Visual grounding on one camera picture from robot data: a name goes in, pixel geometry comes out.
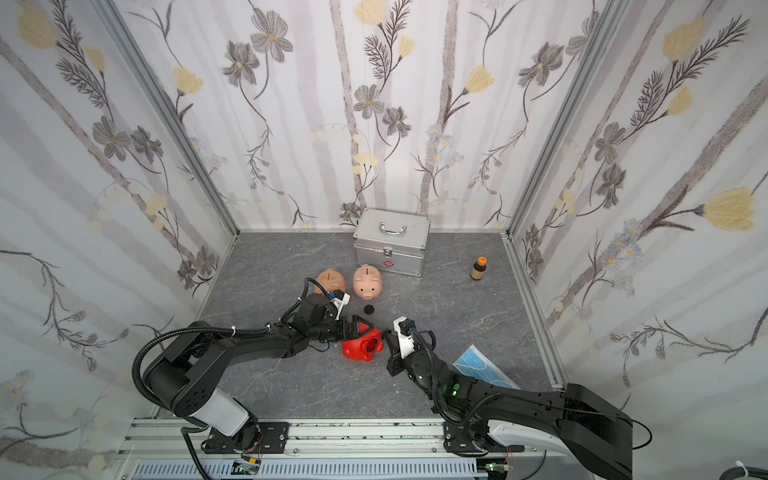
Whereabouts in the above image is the red piggy bank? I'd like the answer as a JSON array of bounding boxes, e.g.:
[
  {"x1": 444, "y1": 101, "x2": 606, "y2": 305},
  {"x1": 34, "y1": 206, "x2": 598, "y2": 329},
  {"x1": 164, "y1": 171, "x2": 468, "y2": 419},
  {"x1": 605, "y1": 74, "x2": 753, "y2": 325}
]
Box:
[{"x1": 342, "y1": 325, "x2": 384, "y2": 362}]

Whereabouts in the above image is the pink piggy bank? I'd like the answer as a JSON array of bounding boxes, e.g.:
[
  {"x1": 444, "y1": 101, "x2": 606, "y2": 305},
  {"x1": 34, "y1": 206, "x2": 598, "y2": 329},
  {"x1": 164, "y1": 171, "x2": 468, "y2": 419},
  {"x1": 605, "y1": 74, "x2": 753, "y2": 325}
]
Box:
[
  {"x1": 353, "y1": 264, "x2": 383, "y2": 300},
  {"x1": 315, "y1": 269, "x2": 347, "y2": 293}
]

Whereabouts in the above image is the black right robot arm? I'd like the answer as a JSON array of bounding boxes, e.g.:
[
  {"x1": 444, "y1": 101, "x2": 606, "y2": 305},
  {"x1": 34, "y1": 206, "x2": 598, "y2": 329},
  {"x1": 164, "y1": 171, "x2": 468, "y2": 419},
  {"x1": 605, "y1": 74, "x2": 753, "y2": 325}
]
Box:
[{"x1": 383, "y1": 328, "x2": 638, "y2": 479}]

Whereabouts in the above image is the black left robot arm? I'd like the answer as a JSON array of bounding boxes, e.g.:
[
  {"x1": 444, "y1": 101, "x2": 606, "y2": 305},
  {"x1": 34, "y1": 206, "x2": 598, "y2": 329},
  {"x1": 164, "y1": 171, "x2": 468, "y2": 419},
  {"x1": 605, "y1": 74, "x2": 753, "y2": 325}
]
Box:
[{"x1": 131, "y1": 278, "x2": 383, "y2": 479}]

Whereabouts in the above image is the blue face mask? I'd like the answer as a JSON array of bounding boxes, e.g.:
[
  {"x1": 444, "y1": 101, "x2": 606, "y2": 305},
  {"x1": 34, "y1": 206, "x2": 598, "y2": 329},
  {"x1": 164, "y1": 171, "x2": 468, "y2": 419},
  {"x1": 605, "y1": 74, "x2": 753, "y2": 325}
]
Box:
[{"x1": 453, "y1": 344, "x2": 519, "y2": 389}]

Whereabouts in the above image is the silver aluminium first aid case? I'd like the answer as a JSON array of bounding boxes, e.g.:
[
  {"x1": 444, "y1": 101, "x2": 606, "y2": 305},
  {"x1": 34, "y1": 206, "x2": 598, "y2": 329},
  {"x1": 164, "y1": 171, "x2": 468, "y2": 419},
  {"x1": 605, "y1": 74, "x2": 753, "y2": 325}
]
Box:
[{"x1": 353, "y1": 209, "x2": 431, "y2": 277}]

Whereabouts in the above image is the small brown orange-capped bottle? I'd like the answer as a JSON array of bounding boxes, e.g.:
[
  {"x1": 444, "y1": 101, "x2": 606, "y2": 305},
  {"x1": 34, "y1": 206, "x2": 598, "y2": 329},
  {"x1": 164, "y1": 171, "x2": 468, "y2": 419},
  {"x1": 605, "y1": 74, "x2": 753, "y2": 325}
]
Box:
[{"x1": 471, "y1": 257, "x2": 488, "y2": 281}]

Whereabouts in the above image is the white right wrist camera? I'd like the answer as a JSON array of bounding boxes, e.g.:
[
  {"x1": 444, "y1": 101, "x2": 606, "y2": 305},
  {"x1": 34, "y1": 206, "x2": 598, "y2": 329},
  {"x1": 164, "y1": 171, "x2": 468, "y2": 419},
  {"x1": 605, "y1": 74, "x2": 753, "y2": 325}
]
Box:
[{"x1": 393, "y1": 316, "x2": 416, "y2": 359}]

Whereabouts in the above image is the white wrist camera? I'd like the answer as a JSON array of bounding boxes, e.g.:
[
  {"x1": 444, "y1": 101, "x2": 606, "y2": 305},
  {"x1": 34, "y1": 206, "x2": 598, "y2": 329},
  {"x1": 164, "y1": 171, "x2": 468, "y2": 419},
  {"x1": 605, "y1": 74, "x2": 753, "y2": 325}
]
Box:
[
  {"x1": 393, "y1": 316, "x2": 416, "y2": 359},
  {"x1": 329, "y1": 290, "x2": 351, "y2": 320}
]

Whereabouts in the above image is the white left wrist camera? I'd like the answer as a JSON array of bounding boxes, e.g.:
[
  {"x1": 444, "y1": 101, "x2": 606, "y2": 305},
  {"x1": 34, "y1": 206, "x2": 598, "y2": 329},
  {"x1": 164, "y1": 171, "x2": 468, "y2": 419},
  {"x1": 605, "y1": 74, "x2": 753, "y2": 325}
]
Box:
[{"x1": 329, "y1": 290, "x2": 351, "y2": 320}]

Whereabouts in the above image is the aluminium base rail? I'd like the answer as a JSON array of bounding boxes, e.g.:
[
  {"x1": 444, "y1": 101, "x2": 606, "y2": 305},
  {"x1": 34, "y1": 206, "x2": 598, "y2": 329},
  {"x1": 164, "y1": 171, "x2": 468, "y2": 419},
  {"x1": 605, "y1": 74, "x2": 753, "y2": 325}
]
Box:
[{"x1": 113, "y1": 418, "x2": 619, "y2": 480}]

